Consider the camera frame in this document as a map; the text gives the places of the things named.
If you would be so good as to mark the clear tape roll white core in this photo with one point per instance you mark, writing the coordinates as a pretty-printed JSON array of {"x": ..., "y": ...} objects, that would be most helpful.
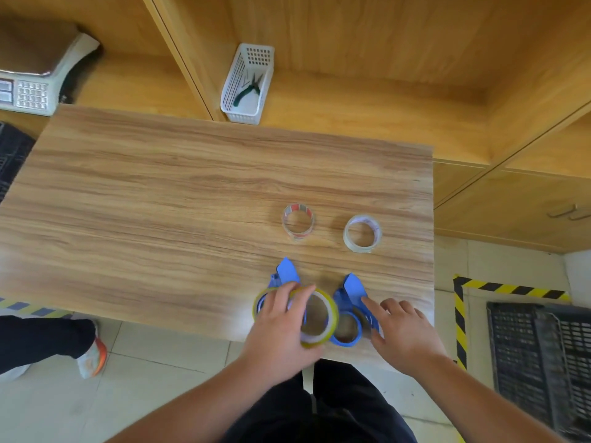
[{"x": 351, "y": 244}]

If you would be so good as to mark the person's right little finger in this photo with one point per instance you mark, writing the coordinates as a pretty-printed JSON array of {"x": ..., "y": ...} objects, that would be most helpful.
[{"x": 420, "y": 314}]

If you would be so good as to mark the person's right thumb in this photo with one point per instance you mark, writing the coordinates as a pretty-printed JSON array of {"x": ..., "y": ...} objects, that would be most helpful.
[{"x": 377, "y": 336}]

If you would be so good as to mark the white weighing scale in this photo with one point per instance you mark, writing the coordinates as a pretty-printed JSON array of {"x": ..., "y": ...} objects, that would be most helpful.
[{"x": 41, "y": 78}]

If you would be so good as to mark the person's left forearm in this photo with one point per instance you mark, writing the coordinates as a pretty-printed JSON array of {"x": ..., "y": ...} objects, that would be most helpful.
[{"x": 198, "y": 405}]

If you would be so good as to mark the person's black trousers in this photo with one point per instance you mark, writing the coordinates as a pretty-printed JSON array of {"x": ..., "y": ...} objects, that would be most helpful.
[{"x": 351, "y": 410}]

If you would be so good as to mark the blue tape dispenser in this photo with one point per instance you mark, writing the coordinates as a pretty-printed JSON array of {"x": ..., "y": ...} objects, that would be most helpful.
[
  {"x": 287, "y": 270},
  {"x": 351, "y": 290}
]

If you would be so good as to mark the black plastic crate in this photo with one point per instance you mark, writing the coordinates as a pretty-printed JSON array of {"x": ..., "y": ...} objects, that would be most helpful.
[
  {"x": 11, "y": 154},
  {"x": 521, "y": 364}
]

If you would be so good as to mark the person's left hand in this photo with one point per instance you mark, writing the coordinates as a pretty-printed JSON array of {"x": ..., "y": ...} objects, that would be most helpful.
[{"x": 272, "y": 341}]

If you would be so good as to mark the large yellow tape roll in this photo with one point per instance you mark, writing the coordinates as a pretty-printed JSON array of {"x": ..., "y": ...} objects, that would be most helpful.
[{"x": 327, "y": 313}]

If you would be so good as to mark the person's right middle finger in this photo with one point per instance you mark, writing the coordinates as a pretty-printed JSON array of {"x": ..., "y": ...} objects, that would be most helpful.
[{"x": 391, "y": 306}]

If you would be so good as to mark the person's right forearm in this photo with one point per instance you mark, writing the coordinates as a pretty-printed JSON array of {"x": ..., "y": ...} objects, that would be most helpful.
[{"x": 475, "y": 405}]

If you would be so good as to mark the clear tape roll red core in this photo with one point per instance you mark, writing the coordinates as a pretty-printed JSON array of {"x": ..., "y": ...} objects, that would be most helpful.
[{"x": 290, "y": 229}]

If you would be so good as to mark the white plastic basket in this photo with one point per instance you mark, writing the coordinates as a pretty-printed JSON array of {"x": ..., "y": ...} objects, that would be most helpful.
[{"x": 233, "y": 87}]

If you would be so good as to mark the blue yellow floor tape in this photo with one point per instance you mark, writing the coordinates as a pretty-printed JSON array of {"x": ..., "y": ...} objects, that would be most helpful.
[{"x": 32, "y": 310}]

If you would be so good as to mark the wooden shelf cabinet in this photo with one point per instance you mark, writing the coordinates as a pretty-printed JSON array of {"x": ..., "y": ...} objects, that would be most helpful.
[{"x": 369, "y": 64}]

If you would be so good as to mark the person's left middle finger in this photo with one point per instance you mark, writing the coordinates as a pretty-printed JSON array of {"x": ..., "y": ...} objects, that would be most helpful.
[{"x": 282, "y": 297}]

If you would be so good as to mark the person's right hand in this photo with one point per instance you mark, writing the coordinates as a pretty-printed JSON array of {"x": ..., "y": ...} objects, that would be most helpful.
[{"x": 408, "y": 339}]

